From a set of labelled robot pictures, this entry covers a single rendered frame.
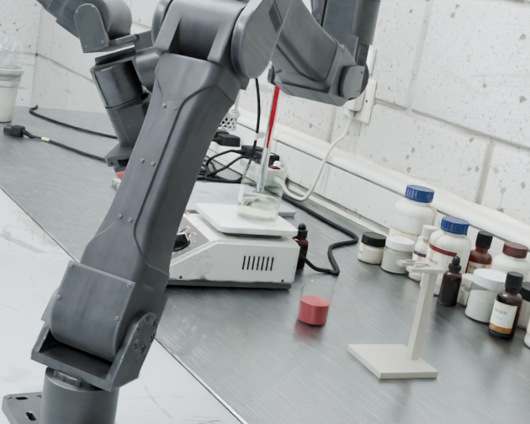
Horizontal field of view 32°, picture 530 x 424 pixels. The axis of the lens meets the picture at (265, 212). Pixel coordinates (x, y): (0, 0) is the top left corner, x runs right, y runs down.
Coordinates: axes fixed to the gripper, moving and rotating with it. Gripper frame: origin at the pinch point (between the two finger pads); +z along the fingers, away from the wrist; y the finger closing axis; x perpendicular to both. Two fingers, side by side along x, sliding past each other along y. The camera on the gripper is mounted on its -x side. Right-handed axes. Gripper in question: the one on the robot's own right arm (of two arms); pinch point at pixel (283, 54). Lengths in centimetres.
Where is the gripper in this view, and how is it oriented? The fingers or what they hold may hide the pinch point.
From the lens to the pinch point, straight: 128.7
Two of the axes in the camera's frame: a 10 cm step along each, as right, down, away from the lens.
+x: -1.7, 9.6, 2.4
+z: -3.7, -2.9, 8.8
